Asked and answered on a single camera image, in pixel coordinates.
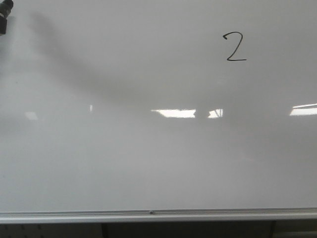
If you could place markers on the white taped whiteboard marker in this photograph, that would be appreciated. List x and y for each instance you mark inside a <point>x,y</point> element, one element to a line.
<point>5,10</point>

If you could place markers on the large white whiteboard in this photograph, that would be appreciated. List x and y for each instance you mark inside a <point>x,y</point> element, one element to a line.
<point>124,105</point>

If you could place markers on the aluminium whiteboard marker tray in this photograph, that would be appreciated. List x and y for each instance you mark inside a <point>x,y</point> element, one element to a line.
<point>188,215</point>

